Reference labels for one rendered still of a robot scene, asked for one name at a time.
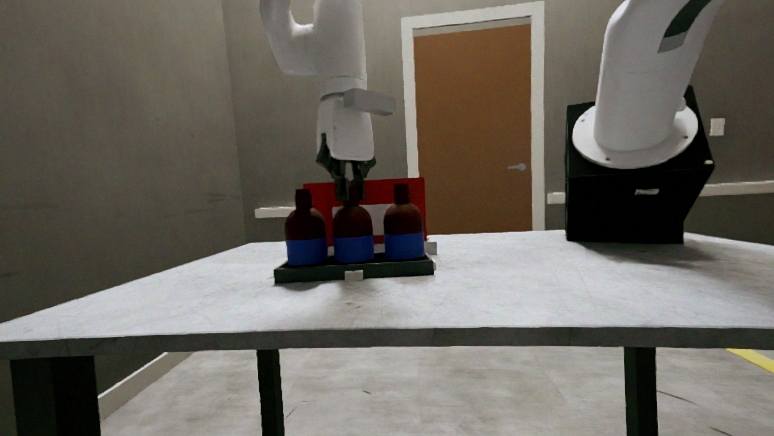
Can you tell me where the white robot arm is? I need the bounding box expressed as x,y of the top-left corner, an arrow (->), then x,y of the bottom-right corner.
260,0 -> 726,169

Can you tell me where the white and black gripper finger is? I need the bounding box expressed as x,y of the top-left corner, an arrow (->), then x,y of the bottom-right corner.
316,135 -> 350,202
351,156 -> 377,200

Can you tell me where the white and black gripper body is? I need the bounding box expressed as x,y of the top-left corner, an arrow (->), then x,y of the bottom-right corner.
317,97 -> 374,163

